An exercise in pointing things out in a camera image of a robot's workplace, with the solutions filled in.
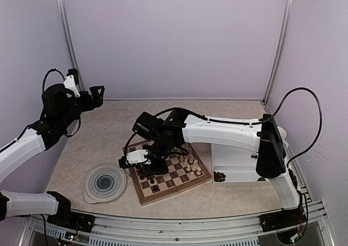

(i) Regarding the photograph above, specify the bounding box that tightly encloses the front aluminium rail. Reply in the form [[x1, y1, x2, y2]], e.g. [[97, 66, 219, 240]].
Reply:
[[18, 200, 337, 245]]

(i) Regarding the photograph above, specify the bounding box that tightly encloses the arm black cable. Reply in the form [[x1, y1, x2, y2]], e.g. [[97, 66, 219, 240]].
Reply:
[[42, 68, 82, 138], [125, 87, 323, 165]]

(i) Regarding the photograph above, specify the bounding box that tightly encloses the left aluminium frame post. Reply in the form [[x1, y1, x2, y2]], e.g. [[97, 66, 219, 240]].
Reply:
[[56, 0, 86, 91]]

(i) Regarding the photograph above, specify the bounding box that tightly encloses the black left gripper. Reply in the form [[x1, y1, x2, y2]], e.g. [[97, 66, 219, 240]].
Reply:
[[57, 85, 104, 129]]

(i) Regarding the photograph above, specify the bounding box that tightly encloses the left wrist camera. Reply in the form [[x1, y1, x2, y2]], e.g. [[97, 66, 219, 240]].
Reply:
[[63, 68, 80, 98]]

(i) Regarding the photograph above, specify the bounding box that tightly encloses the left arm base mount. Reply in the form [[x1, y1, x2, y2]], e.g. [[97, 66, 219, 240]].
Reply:
[[47, 191, 95, 233]]

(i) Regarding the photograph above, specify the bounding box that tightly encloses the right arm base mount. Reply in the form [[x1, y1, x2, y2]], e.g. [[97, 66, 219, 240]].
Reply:
[[259, 206, 308, 245]]

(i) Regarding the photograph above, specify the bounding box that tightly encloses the aluminium frame post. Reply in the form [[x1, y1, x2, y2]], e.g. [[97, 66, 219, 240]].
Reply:
[[56, 0, 86, 91], [262, 0, 294, 106]]

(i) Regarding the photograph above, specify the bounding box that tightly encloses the wooden chess board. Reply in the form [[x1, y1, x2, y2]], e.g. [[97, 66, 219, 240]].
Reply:
[[129, 143, 212, 206]]

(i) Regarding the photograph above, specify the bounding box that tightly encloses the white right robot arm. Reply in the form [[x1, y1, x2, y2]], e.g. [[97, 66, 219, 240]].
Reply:
[[125, 108, 301, 226]]

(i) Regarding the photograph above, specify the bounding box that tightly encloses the right aluminium frame post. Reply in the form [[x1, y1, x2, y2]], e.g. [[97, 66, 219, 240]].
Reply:
[[262, 0, 294, 106]]

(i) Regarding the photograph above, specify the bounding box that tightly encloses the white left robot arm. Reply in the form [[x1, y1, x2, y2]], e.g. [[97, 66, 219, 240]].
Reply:
[[1, 84, 105, 227]]

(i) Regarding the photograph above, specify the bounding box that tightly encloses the light blue mug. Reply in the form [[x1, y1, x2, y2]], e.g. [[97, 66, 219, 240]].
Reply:
[[278, 127, 289, 149]]

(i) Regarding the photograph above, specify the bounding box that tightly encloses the collapsible silicone bowl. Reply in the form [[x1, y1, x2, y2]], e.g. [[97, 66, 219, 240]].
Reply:
[[82, 162, 127, 204]]

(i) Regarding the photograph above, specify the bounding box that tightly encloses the white plastic tray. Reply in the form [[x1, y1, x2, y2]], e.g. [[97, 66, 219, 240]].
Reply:
[[211, 144, 271, 187]]

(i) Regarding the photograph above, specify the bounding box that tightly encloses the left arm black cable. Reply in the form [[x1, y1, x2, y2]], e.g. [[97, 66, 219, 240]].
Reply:
[[42, 68, 82, 138]]

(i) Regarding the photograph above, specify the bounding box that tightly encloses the white chess pieces row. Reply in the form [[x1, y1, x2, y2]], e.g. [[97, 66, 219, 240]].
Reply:
[[177, 143, 204, 180]]

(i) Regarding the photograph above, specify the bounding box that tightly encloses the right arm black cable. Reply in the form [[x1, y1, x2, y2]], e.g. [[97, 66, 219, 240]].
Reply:
[[125, 87, 323, 165]]

